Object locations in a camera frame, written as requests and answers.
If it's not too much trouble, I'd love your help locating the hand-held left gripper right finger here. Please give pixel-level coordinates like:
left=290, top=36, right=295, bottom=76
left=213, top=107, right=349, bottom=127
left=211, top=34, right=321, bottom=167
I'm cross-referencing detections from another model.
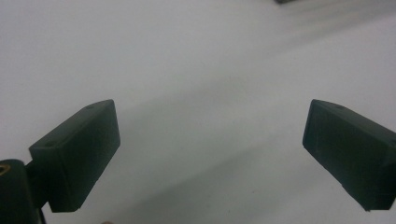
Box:
left=302, top=99, right=396, bottom=212

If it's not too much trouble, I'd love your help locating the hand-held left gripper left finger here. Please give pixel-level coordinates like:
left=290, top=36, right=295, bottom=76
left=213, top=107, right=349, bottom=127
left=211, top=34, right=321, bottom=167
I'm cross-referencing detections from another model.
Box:
left=28, top=99, right=121, bottom=214

